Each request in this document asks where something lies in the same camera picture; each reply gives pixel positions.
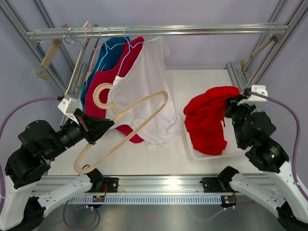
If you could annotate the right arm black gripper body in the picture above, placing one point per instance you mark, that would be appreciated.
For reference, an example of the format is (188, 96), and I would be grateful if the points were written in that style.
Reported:
(238, 113)

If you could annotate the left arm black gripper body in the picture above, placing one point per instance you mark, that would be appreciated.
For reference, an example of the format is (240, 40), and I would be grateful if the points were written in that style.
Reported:
(85, 125)

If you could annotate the red t shirt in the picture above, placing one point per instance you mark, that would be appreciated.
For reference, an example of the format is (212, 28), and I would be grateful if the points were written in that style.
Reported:
(213, 101)

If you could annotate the magenta t shirt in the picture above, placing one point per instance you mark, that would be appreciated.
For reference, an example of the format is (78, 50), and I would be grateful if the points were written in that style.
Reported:
(109, 76)

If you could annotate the light blue wire hanger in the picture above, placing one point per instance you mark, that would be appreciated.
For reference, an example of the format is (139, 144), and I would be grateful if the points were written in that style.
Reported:
(130, 47)
(105, 48)

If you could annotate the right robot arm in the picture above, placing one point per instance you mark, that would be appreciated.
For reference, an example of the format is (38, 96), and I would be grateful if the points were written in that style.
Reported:
(253, 130)

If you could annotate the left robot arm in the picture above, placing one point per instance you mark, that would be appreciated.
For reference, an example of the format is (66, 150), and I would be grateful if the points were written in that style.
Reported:
(21, 211)

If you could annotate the wooden clip hanger right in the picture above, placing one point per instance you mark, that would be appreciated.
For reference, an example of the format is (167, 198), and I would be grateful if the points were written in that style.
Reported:
(267, 40)

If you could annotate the wooden clip hanger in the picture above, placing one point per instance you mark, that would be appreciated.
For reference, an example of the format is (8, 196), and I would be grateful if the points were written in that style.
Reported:
(46, 61)
(267, 40)

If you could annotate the wooden clip hanger left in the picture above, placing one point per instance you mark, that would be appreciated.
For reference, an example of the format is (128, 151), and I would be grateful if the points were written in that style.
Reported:
(46, 61)

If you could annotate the teal t shirt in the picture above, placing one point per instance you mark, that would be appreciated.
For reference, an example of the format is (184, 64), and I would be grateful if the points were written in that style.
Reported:
(109, 62)

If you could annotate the cream plastic hanger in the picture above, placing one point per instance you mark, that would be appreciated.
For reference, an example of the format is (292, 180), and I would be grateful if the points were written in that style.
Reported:
(73, 79)

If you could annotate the white plastic basket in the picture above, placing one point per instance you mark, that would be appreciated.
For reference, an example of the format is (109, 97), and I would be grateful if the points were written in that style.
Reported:
(210, 137)

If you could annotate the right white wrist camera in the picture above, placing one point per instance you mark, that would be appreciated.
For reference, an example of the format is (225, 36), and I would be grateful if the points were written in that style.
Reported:
(254, 95)

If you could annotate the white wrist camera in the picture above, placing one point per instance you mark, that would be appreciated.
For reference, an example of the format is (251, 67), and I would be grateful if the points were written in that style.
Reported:
(254, 95)
(68, 105)

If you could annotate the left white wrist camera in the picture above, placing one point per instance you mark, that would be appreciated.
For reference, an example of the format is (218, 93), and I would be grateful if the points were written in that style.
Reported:
(68, 105)

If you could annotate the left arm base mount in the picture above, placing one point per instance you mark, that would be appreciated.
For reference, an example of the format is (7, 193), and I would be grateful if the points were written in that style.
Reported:
(105, 185)

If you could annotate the aluminium front rail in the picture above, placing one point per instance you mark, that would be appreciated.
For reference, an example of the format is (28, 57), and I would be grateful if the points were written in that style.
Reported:
(137, 184)

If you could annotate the slotted white cable duct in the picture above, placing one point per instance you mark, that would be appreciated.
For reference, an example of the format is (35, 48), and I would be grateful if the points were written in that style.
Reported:
(146, 200)

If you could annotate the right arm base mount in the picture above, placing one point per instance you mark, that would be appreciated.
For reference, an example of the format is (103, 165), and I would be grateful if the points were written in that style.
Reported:
(216, 185)

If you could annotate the aluminium hanging rail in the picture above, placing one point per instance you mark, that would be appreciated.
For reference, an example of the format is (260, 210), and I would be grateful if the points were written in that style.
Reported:
(119, 31)

